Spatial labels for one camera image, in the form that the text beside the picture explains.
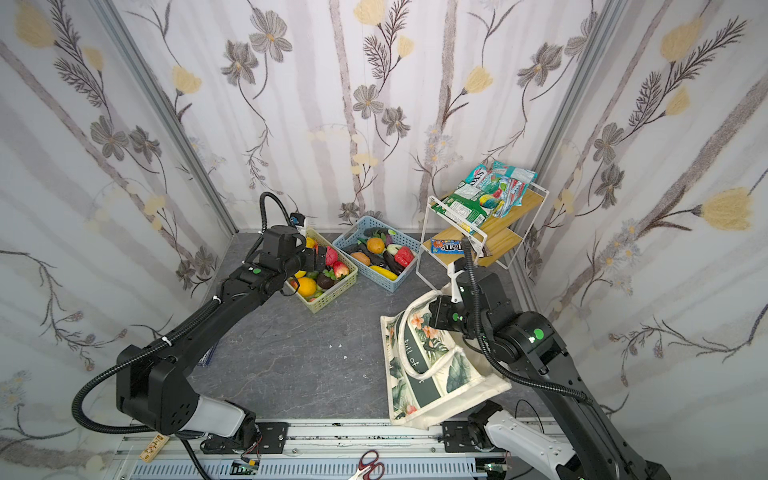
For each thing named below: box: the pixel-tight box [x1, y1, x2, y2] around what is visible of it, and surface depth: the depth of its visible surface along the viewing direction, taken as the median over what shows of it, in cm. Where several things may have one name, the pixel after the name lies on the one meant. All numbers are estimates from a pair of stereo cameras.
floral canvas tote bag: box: [380, 289, 512, 430], surface depth 66 cm
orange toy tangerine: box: [366, 237, 385, 254], surface depth 109 cm
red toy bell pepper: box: [394, 246, 415, 268], surface depth 106 cm
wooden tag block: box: [139, 433, 170, 463], surface depth 73 cm
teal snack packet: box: [464, 162, 538, 219], surface depth 82 cm
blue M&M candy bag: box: [431, 239, 465, 255], surface depth 95 cm
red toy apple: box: [333, 260, 349, 279], surface depth 103 cm
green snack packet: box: [431, 180, 487, 234], surface depth 79 cm
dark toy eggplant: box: [383, 250, 405, 276], surface depth 109 cm
